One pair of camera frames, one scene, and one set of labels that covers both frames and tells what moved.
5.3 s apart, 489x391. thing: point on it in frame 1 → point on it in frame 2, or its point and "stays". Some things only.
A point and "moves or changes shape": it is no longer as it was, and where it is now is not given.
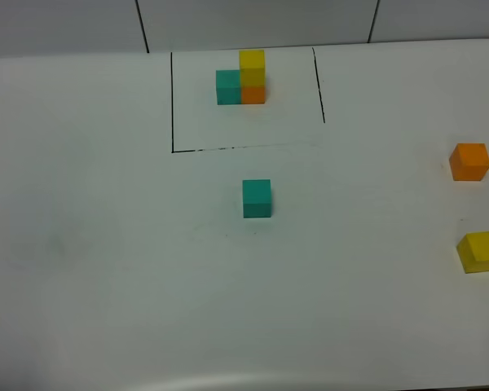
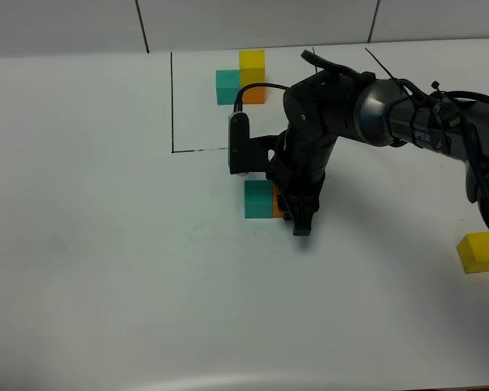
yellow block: (481, 252) stays
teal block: (257, 201) stays
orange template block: (253, 94) stays
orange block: (469, 161) moves or changes shape
